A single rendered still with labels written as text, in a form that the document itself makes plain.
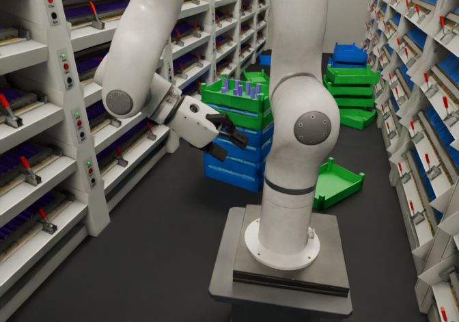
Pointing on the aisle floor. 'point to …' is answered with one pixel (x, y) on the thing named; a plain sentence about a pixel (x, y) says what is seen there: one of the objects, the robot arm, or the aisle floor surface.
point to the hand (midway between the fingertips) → (232, 148)
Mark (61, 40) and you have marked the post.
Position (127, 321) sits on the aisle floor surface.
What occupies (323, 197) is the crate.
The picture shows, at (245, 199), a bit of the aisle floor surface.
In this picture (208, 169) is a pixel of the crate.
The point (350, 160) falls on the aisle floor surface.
